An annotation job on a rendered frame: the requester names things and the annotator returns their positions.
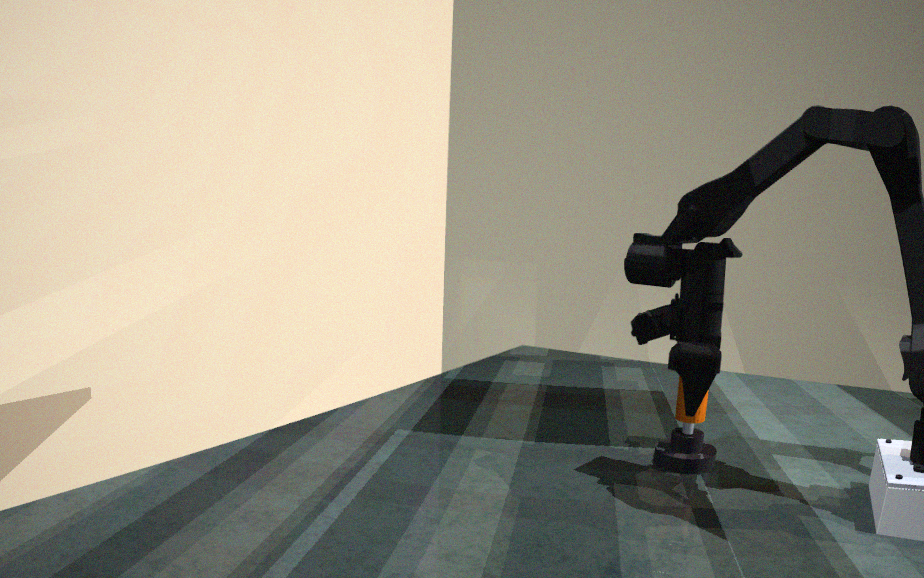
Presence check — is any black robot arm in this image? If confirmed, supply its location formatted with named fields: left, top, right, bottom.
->
left=624, top=105, right=924, bottom=406

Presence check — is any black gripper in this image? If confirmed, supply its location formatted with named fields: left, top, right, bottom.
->
left=668, top=290, right=724, bottom=417

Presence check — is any orange cylinder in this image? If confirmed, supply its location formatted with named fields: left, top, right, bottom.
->
left=675, top=376, right=709, bottom=424

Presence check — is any black round pedestal with silver shaft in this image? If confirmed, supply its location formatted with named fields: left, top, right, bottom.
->
left=653, top=422, right=717, bottom=474

